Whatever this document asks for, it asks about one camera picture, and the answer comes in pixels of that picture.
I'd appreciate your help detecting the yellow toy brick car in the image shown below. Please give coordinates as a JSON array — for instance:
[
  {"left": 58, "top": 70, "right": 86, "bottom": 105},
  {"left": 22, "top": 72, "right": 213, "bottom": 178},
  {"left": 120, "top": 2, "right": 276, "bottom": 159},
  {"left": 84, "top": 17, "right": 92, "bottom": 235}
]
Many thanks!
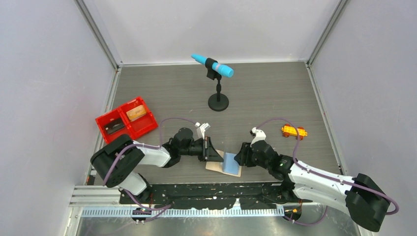
[{"left": 281, "top": 123, "right": 308, "bottom": 140}]

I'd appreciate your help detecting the ribbed metal front rail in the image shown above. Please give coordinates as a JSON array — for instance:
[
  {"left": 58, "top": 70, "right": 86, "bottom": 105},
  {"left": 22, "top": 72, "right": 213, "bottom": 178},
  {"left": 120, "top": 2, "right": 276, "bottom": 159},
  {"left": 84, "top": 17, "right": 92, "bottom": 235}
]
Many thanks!
[{"left": 81, "top": 206, "right": 285, "bottom": 218}]

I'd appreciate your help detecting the blue toy microphone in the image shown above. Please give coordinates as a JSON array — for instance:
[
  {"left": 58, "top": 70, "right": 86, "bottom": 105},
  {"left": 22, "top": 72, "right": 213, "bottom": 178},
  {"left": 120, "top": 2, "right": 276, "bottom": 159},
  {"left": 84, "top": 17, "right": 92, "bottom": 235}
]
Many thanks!
[{"left": 191, "top": 54, "right": 234, "bottom": 80}]

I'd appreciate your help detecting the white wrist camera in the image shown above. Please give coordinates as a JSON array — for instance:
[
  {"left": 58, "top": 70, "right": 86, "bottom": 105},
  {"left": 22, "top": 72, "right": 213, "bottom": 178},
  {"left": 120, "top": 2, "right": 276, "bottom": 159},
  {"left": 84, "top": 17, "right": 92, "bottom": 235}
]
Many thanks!
[
  {"left": 250, "top": 127, "right": 266, "bottom": 145},
  {"left": 194, "top": 122, "right": 210, "bottom": 138}
]

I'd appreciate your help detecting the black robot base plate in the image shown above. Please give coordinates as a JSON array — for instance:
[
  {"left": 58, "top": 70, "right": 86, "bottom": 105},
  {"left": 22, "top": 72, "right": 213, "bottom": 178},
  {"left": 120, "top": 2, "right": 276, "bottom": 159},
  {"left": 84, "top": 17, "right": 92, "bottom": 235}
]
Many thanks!
[{"left": 135, "top": 182, "right": 304, "bottom": 210}]

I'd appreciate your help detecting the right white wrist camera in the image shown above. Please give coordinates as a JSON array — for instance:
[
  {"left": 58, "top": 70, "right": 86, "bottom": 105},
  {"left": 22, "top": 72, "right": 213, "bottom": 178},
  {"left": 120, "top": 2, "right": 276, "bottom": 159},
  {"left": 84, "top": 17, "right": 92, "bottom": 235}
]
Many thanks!
[{"left": 250, "top": 127, "right": 266, "bottom": 145}]

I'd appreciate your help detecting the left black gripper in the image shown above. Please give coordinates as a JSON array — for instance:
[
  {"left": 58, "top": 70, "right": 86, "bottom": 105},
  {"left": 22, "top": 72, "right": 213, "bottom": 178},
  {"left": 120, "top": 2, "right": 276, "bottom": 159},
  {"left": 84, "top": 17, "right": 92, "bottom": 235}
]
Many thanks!
[{"left": 179, "top": 136, "right": 224, "bottom": 162}]

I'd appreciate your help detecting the black microphone stand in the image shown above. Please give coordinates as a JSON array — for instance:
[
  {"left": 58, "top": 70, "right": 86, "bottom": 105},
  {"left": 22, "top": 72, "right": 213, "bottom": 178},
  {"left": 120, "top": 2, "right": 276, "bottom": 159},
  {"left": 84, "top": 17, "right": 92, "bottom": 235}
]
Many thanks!
[{"left": 208, "top": 77, "right": 229, "bottom": 112}]

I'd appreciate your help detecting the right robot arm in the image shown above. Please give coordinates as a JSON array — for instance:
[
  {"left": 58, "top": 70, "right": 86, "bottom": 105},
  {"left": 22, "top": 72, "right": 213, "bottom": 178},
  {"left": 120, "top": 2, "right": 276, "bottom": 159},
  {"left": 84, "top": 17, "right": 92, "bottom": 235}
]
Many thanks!
[{"left": 234, "top": 141, "right": 389, "bottom": 232}]

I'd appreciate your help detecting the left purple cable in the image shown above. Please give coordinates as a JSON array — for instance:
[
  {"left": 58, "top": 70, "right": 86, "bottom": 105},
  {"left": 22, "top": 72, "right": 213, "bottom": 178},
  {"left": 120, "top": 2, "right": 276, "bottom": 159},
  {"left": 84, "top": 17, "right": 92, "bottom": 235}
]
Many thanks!
[{"left": 102, "top": 118, "right": 199, "bottom": 211}]

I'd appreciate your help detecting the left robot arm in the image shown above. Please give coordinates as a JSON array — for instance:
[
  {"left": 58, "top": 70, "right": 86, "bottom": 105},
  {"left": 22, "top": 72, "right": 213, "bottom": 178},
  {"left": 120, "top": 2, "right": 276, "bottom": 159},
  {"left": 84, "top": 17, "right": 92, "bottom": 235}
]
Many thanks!
[{"left": 90, "top": 127, "right": 224, "bottom": 204}]

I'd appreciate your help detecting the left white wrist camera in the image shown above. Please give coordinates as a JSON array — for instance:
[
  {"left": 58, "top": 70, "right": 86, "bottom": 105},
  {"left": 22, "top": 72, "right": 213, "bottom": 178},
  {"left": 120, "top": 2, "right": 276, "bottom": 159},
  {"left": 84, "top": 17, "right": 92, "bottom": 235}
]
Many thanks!
[{"left": 194, "top": 122, "right": 210, "bottom": 138}]

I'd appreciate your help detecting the tan card case in bin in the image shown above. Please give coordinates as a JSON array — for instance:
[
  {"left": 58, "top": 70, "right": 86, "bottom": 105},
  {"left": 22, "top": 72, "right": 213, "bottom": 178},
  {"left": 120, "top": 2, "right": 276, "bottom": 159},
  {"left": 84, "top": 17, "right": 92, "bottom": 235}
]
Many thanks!
[{"left": 126, "top": 105, "right": 147, "bottom": 121}]

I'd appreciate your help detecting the black card case in bin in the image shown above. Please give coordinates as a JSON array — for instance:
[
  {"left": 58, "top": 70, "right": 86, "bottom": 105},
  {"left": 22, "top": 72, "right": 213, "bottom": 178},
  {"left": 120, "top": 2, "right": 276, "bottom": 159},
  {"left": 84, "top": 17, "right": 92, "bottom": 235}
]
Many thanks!
[{"left": 104, "top": 119, "right": 125, "bottom": 135}]

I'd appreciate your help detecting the red two-compartment bin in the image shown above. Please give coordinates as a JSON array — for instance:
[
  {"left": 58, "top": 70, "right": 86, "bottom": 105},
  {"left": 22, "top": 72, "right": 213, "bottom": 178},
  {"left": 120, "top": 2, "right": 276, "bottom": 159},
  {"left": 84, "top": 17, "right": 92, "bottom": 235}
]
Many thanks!
[{"left": 95, "top": 96, "right": 158, "bottom": 144}]

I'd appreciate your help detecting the beige card holder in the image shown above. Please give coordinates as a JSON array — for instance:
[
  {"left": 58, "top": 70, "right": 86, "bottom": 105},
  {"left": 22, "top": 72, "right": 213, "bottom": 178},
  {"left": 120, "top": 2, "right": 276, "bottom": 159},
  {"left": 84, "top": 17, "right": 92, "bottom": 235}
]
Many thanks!
[{"left": 205, "top": 150, "right": 241, "bottom": 177}]

